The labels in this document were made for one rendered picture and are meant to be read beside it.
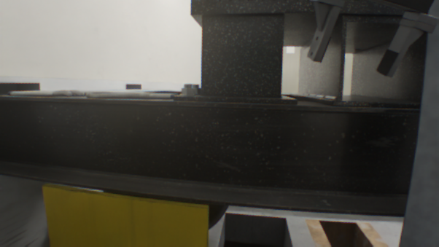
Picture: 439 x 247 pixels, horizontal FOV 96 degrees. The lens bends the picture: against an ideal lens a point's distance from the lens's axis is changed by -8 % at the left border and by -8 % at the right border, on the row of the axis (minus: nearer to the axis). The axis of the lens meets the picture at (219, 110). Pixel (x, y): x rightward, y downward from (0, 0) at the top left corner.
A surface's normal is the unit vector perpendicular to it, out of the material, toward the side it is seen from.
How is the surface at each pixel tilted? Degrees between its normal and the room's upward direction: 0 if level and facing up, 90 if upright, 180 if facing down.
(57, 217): 90
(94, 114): 90
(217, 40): 90
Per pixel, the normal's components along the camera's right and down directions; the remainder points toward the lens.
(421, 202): -0.29, 0.10
